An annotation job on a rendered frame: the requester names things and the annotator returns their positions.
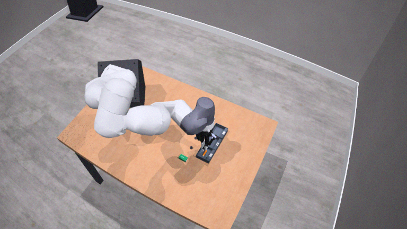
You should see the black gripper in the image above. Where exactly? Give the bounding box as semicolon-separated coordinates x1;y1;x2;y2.
196;129;217;150

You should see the grey rack of bins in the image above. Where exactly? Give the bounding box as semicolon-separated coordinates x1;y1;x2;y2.
196;123;228;163

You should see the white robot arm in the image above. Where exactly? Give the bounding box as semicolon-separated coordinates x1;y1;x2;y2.
84;64;215;138

